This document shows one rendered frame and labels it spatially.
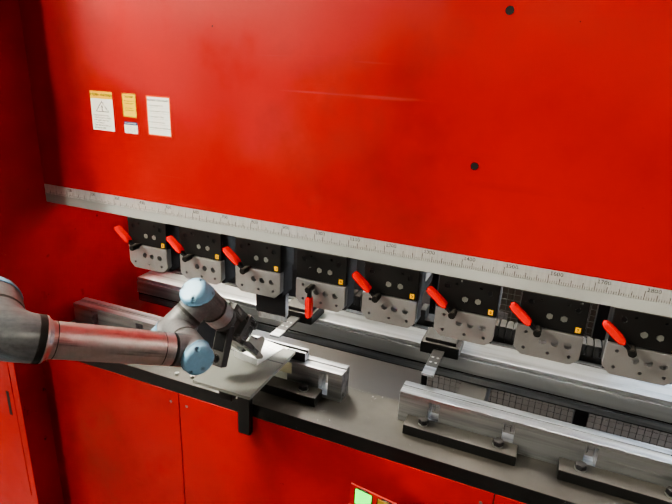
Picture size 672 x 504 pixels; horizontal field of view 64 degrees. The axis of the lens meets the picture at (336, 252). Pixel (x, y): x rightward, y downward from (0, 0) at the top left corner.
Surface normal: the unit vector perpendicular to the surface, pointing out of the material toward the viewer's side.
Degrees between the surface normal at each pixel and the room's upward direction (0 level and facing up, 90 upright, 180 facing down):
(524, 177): 90
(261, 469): 90
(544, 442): 90
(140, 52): 90
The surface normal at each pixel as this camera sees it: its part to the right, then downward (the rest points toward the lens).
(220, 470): -0.39, 0.29
